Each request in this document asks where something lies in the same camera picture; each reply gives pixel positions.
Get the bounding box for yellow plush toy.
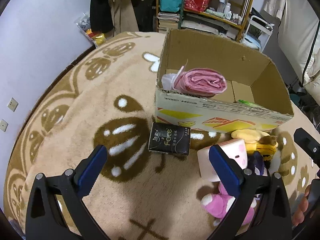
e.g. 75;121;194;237
231;129;278;161

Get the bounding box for green tissue pack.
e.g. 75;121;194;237
238;99;260;107

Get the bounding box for pink towel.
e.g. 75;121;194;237
161;64;228;98

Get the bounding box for black Face tissue pack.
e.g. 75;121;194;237
148;122;190;156

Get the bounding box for person's right hand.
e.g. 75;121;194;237
292;185;311;226

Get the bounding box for purple haired doll plush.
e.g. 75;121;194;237
246;151;270;205

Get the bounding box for pink pig plush toy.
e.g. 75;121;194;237
197;139;248;220

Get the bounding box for cardboard box with yellow print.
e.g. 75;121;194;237
156;29;294;133

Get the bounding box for white padded bedding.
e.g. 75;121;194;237
278;0;319;102

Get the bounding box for white rolling cart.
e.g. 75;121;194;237
241;15;274;53

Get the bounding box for beige brown patterned rug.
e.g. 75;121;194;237
4;32;319;239

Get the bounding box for stack of books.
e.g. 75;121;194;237
157;12;180;33

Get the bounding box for snack bags on floor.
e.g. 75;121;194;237
75;13;106;48

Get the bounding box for beige hanging coat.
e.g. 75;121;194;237
108;0;138;35

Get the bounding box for white wall socket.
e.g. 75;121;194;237
0;119;8;132
7;98;18;112

